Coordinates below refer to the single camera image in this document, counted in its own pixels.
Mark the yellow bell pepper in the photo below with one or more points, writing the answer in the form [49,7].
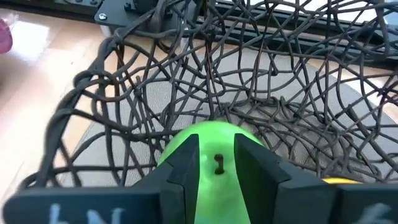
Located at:
[340,180]

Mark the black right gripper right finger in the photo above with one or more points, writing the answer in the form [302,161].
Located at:
[311,205]

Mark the green apple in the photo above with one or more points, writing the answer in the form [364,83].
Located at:
[214,199]

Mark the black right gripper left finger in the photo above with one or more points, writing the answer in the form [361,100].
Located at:
[93,205]

